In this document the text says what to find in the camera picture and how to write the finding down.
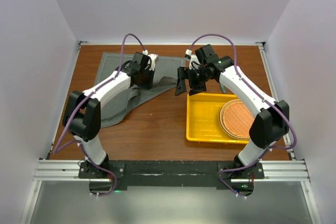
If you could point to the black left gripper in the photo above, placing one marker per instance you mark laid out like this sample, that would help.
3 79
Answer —
149 85

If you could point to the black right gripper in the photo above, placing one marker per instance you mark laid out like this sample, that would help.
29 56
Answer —
184 72

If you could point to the grey cloth napkin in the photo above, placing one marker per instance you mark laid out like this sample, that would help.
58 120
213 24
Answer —
119 99

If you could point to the green handled steak knife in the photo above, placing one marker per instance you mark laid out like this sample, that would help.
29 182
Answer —
222 88

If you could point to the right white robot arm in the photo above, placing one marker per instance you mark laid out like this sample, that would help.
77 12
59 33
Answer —
271 117

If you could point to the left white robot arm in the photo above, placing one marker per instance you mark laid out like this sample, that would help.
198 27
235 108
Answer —
82 117

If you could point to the yellow plastic tray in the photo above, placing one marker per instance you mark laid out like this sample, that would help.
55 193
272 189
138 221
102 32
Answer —
203 118

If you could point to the round woven orange plate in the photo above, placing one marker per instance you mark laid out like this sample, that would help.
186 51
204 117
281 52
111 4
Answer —
236 120

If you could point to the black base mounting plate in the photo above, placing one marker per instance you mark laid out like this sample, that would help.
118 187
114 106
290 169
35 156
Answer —
218 174

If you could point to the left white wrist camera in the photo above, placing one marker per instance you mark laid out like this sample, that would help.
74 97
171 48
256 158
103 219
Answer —
152 61

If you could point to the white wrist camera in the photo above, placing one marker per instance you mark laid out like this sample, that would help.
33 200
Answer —
193 60
152 61

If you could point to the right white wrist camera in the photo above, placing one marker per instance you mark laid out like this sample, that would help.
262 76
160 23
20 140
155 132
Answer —
193 60

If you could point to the aluminium frame rail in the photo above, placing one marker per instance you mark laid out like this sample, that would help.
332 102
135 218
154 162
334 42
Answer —
275 171

